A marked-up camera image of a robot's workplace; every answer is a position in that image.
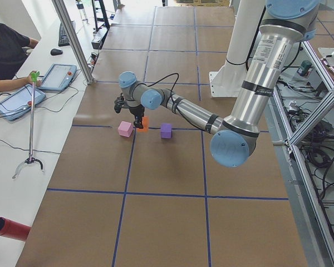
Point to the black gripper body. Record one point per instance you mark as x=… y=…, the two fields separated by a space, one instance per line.
x=136 y=111

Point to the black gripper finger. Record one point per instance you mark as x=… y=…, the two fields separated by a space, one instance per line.
x=138 y=122

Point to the orange foam cube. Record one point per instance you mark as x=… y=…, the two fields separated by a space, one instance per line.
x=145 y=124

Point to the green handled reacher grabber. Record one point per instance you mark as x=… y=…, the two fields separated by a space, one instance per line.
x=30 y=159

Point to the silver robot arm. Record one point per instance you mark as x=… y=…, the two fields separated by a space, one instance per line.
x=263 y=35

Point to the person's hand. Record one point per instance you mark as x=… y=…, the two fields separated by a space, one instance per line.
x=37 y=83

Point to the pink foam cube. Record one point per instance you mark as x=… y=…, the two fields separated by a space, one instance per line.
x=125 y=129

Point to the dark purple foam cube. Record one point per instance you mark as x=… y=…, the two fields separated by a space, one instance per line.
x=166 y=131

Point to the far blue teach pendant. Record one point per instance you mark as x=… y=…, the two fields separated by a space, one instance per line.
x=58 y=77

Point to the blue teach pendant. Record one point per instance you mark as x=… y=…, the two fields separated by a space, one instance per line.
x=17 y=104
x=58 y=77

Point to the black computer mouse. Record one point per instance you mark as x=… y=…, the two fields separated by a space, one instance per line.
x=56 y=52

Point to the black keyboard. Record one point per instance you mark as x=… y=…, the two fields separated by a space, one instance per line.
x=63 y=39

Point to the white desk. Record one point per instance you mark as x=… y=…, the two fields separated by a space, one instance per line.
x=21 y=197

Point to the near blue teach pendant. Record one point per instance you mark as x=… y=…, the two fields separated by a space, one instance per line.
x=17 y=104

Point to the person in black shirt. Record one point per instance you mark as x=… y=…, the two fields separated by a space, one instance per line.
x=12 y=57

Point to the red cylinder tube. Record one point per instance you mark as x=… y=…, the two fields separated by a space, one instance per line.
x=13 y=230

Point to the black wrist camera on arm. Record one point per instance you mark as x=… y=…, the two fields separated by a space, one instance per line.
x=120 y=103

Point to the aluminium frame post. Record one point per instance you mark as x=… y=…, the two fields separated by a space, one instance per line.
x=64 y=17

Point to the aluminium frame rail structure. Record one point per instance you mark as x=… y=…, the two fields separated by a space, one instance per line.
x=301 y=118

